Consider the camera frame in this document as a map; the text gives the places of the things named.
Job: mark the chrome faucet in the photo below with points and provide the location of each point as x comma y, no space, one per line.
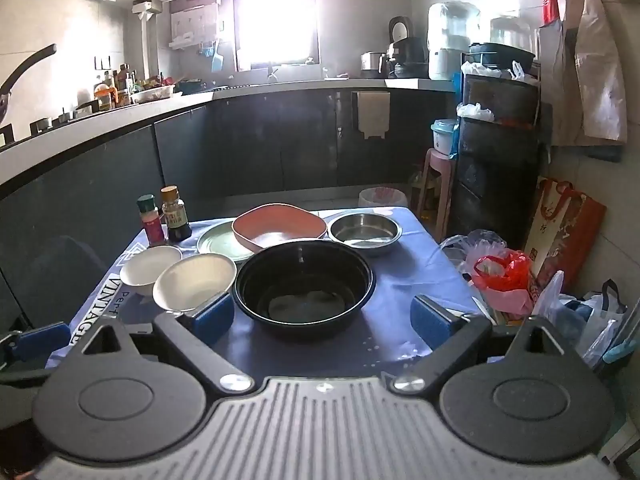
272,75

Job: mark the small white bowl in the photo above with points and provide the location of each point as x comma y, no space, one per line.
147,265

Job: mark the white wall rack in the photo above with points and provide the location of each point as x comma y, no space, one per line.
195,22

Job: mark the stainless steel bowl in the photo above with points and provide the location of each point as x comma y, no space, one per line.
365,230

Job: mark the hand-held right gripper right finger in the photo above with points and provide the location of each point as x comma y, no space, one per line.
431,322

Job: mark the white plastic bag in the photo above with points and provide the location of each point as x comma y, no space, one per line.
480,69
475,111

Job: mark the black plastic bowl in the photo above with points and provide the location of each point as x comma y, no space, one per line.
300,280

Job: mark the black coffee machine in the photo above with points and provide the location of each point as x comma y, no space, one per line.
406,50

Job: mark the pink plastic stool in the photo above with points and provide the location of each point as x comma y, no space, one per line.
437,180

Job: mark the dark kitchen counter cabinets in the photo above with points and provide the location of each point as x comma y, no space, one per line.
250,140

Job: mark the green cap spice bottle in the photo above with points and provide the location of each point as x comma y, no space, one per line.
152,225

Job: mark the large white bowl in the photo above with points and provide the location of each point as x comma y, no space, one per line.
195,280

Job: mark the pile of plastic bags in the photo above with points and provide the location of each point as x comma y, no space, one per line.
580,320

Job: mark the red-rimmed steel bowl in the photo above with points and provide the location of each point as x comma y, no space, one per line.
275,222

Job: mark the white bag holder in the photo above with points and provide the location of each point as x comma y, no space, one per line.
371,112

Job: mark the white food tray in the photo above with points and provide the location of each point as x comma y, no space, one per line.
152,94

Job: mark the black drawer cabinet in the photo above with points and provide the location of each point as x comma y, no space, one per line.
495,170

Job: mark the clear plastic bag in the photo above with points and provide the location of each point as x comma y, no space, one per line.
475,245

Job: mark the red plastic bag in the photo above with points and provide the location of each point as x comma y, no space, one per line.
502,275

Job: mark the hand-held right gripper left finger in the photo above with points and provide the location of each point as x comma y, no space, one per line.
212,317

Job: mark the brown cap soy sauce bottle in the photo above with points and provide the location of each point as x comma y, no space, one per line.
175,217

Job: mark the hanging beige apron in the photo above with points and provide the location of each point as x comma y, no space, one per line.
595,60

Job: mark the group of condiment bottles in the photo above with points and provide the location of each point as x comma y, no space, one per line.
112,90

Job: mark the red gift bag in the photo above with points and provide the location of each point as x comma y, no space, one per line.
565,240

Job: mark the black cooking pot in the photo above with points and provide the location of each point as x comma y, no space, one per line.
500,54

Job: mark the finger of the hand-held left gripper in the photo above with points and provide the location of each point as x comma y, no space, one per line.
42,341

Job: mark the bright window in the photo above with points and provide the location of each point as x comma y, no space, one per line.
277,10

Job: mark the blue printed tablecloth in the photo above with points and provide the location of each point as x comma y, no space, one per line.
395,280

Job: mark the trash bin with liner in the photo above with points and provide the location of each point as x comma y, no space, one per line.
382,196

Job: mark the pale green plate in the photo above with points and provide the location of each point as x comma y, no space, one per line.
215,242

